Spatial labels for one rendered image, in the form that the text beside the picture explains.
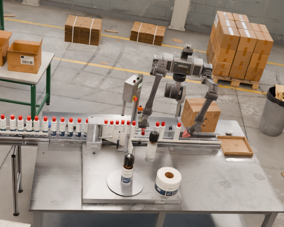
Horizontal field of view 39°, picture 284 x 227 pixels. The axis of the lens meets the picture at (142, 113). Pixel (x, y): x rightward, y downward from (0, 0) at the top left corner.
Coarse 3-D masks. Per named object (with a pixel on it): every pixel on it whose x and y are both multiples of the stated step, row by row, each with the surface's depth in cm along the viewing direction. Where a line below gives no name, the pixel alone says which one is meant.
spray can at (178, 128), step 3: (180, 123) 382; (177, 126) 384; (180, 126) 383; (177, 129) 384; (180, 129) 384; (174, 132) 388; (177, 132) 385; (174, 135) 389; (177, 135) 387; (174, 138) 390; (177, 138) 389
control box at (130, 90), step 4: (132, 76) 364; (136, 76) 365; (128, 80) 357; (132, 80) 357; (136, 80) 359; (140, 80) 361; (124, 84) 355; (128, 84) 353; (132, 84) 352; (136, 84) 354; (124, 88) 357; (128, 88) 355; (132, 88) 353; (136, 88) 358; (124, 92) 359; (128, 92) 357; (132, 92) 355; (136, 92) 361; (140, 92) 371; (124, 96) 361; (128, 96) 359; (132, 96) 358; (136, 96) 365; (124, 100) 363; (128, 100) 361; (132, 100) 360
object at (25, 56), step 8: (16, 40) 492; (16, 48) 489; (24, 48) 489; (32, 48) 489; (40, 48) 479; (8, 56) 466; (16, 56) 466; (24, 56) 466; (32, 56) 466; (40, 56) 489; (8, 64) 472; (16, 64) 472; (24, 64) 472; (32, 64) 472; (40, 64) 494; (24, 72) 478; (32, 72) 478
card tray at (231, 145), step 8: (224, 136) 415; (232, 136) 416; (240, 136) 417; (224, 144) 408; (232, 144) 410; (240, 144) 412; (248, 144) 409; (224, 152) 393; (232, 152) 394; (240, 152) 395; (248, 152) 396
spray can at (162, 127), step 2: (162, 122) 380; (164, 122) 380; (162, 124) 379; (164, 124) 379; (160, 126) 381; (162, 126) 380; (164, 126) 381; (160, 128) 381; (162, 128) 380; (164, 128) 381; (160, 130) 382; (162, 130) 381; (164, 130) 383; (160, 132) 383; (162, 132) 383; (160, 134) 384; (162, 134) 384; (160, 136) 386; (162, 136) 386; (160, 138) 387; (162, 138) 388
